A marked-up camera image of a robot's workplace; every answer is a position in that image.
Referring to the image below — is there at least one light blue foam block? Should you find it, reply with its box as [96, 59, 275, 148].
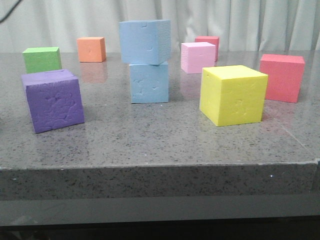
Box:
[119, 20, 171, 65]

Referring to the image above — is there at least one green foam block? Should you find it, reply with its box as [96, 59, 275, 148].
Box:
[22, 46, 62, 74]

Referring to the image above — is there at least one small far red block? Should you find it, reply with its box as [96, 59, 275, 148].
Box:
[194, 36, 220, 62]

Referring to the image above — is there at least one black cable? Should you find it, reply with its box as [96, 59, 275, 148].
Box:
[0, 0, 21, 23]

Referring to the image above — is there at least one smooth orange foam block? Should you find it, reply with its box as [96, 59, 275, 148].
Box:
[76, 37, 106, 63]

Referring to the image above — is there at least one purple foam block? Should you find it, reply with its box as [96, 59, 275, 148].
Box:
[21, 69, 85, 134]

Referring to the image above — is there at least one yellow foam block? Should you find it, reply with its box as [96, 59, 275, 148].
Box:
[199, 65, 268, 127]

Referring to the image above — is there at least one grey curtain backdrop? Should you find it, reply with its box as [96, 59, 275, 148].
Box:
[0, 0, 320, 53]

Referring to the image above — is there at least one pink foam block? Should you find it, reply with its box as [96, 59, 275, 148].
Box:
[180, 42, 216, 74]

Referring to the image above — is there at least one large red foam block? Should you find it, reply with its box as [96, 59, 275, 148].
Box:
[259, 54, 305, 103]

